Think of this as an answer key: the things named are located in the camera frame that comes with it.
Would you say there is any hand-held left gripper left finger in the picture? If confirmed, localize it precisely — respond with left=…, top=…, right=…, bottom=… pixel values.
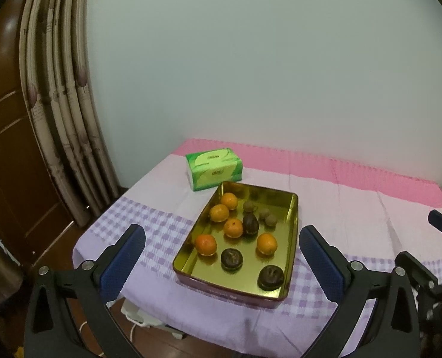
left=24, top=224, right=147, bottom=358

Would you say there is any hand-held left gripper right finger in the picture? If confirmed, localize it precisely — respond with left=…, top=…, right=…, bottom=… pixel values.
left=298, top=225, right=423, bottom=358

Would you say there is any red and gold tin box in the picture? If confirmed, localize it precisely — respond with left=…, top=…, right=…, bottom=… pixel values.
left=172, top=181, right=300, bottom=310

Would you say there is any orange mandarin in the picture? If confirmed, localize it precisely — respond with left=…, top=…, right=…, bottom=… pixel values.
left=223, top=218, right=244, bottom=238
left=256, top=233, right=278, bottom=256
left=210, top=204, right=230, bottom=223
left=220, top=192, right=239, bottom=210
left=195, top=234, right=218, bottom=257

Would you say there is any pink and purple checked tablecloth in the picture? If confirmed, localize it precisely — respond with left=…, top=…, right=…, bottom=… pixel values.
left=73, top=138, right=442, bottom=358

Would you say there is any green tissue pack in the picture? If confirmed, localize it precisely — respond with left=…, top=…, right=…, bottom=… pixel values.
left=185, top=148, right=244, bottom=193

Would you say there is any beige patterned curtain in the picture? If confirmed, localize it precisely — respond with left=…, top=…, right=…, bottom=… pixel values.
left=19, top=0, right=121, bottom=228

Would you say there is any white power strip with cable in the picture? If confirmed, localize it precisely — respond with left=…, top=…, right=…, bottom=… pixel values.
left=78, top=298, right=186, bottom=358

